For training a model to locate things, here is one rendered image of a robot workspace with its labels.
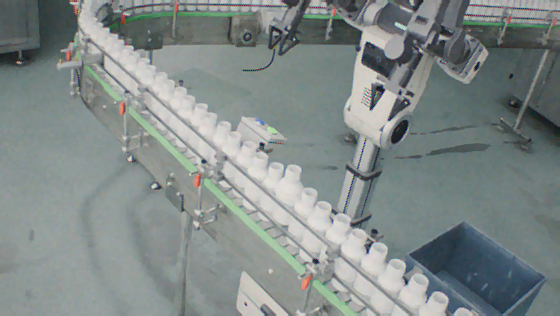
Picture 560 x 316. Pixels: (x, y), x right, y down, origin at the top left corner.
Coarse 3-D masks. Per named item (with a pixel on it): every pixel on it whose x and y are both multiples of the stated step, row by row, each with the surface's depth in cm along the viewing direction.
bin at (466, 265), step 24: (432, 240) 165; (456, 240) 180; (480, 240) 173; (408, 264) 158; (432, 264) 177; (456, 264) 183; (480, 264) 175; (504, 264) 169; (528, 264) 162; (432, 288) 153; (456, 288) 181; (480, 288) 178; (504, 288) 171; (528, 288) 164; (480, 312) 142; (504, 312) 172
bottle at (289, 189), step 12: (288, 168) 141; (300, 168) 141; (288, 180) 140; (276, 192) 143; (288, 192) 140; (300, 192) 141; (276, 204) 145; (288, 204) 142; (276, 216) 146; (288, 216) 145
